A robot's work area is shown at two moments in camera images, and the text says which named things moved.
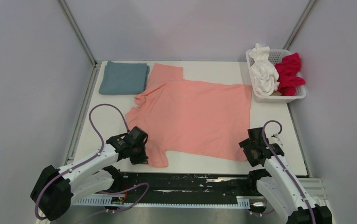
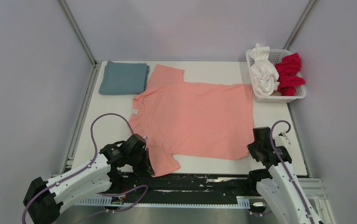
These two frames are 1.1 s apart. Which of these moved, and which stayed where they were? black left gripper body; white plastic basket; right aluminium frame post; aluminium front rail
Moved: black left gripper body
Stayed: white plastic basket; right aluminium frame post; aluminium front rail
